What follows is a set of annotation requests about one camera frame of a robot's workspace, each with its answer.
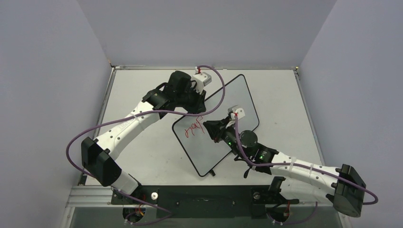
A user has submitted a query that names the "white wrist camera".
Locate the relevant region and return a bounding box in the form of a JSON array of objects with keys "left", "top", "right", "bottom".
[
  {"left": 191, "top": 72, "right": 212, "bottom": 94},
  {"left": 226, "top": 105, "right": 246, "bottom": 128}
]

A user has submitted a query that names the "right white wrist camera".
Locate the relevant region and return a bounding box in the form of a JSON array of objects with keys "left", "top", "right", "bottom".
[{"left": 226, "top": 105, "right": 246, "bottom": 128}]

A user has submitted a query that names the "white whiteboard with black frame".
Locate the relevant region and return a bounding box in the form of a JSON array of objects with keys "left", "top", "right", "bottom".
[{"left": 172, "top": 75, "right": 259, "bottom": 177}]

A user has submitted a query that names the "purple cable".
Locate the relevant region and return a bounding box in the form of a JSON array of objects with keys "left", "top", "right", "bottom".
[
  {"left": 65, "top": 65, "right": 226, "bottom": 226},
  {"left": 233, "top": 113, "right": 379, "bottom": 206}
]

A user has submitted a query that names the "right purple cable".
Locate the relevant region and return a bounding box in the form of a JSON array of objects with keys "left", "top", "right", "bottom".
[{"left": 233, "top": 113, "right": 379, "bottom": 206}]

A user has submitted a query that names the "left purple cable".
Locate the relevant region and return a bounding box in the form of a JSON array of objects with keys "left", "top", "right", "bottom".
[{"left": 65, "top": 65, "right": 226, "bottom": 226}]

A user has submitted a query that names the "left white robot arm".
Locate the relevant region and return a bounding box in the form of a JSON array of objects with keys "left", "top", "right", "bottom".
[{"left": 81, "top": 71, "right": 211, "bottom": 204}]

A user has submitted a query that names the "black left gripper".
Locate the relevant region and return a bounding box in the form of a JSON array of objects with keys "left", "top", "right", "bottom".
[{"left": 176, "top": 85, "right": 206, "bottom": 115}]

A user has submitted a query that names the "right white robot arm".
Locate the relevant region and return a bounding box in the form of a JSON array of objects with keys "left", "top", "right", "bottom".
[{"left": 203, "top": 116, "right": 366, "bottom": 218}]

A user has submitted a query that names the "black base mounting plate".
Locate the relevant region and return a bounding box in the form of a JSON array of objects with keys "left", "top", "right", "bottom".
[{"left": 112, "top": 185, "right": 300, "bottom": 219}]

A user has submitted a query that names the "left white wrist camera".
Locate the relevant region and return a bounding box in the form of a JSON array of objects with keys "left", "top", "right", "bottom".
[{"left": 191, "top": 72, "right": 212, "bottom": 94}]

